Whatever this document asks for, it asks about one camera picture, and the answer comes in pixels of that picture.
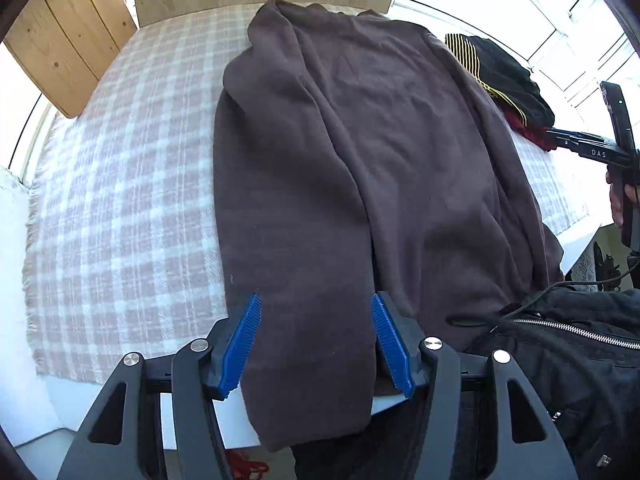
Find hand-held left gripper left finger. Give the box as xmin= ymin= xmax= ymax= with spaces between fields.
xmin=57 ymin=292 xmax=263 ymax=480

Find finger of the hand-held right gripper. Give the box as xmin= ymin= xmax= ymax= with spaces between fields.
xmin=545 ymin=128 xmax=582 ymax=155

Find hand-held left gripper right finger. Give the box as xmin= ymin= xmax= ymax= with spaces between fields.
xmin=370 ymin=291 xmax=581 ymax=480

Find brown hoodie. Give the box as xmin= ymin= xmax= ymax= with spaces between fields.
xmin=212 ymin=0 xmax=566 ymax=453

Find person's right hand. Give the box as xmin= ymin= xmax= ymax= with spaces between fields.
xmin=605 ymin=170 xmax=626 ymax=228

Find black yellow striped garment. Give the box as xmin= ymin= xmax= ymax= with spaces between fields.
xmin=444 ymin=32 xmax=557 ymax=153

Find white lace cloth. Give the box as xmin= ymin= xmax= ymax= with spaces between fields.
xmin=567 ymin=240 xmax=626 ymax=291

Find red fabric item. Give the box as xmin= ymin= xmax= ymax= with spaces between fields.
xmin=226 ymin=449 xmax=271 ymax=479

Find person's dark trousers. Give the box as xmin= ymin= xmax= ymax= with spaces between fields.
xmin=294 ymin=395 xmax=433 ymax=480

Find pink checked blanket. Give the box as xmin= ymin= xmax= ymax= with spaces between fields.
xmin=24 ymin=4 xmax=593 ymax=386

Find knotty wooden plank headboard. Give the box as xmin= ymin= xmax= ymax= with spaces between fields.
xmin=2 ymin=0 xmax=138 ymax=118

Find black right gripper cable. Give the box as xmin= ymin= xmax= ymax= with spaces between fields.
xmin=592 ymin=252 xmax=640 ymax=283

